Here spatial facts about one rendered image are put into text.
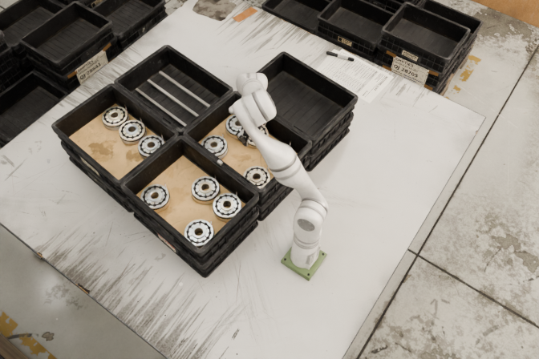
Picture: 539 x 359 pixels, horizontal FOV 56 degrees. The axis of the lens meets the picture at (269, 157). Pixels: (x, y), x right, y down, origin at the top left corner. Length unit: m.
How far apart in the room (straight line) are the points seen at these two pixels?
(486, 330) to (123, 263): 1.73
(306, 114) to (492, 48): 2.09
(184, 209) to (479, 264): 1.64
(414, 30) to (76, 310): 2.33
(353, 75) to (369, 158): 0.47
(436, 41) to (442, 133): 0.86
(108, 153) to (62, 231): 0.34
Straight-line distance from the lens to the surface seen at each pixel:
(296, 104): 2.14
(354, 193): 2.07
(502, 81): 3.73
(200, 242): 1.77
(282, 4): 3.50
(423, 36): 3.08
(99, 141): 2.11
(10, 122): 3.09
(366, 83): 2.44
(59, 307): 2.75
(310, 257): 1.80
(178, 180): 1.93
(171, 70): 2.30
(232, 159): 1.97
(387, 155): 2.20
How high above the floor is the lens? 2.45
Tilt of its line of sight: 55 degrees down
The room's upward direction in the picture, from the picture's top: 2 degrees clockwise
